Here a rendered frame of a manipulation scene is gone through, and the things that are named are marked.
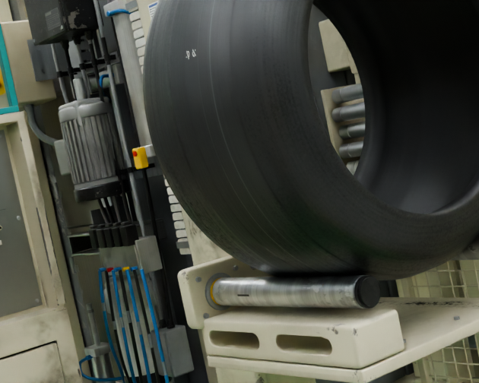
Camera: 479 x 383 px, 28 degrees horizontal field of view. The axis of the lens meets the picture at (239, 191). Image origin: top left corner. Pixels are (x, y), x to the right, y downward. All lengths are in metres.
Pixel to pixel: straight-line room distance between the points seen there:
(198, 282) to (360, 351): 0.36
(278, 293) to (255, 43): 0.40
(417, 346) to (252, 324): 0.25
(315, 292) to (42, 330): 0.63
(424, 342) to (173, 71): 0.51
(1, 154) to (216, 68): 0.71
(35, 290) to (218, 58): 0.77
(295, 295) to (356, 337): 0.14
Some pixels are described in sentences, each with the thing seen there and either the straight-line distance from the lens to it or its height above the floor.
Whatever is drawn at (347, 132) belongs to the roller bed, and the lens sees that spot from 1.92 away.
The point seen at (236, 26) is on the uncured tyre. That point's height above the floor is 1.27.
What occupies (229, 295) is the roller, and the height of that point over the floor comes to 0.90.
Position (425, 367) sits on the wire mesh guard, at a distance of 1.94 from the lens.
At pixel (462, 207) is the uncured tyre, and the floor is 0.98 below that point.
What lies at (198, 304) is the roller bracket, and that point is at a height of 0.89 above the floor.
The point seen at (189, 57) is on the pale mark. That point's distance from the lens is 1.26.
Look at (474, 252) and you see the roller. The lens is 1.50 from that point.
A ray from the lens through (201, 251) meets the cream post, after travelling 1.67.
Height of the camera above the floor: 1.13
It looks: 3 degrees down
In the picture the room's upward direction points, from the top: 12 degrees counter-clockwise
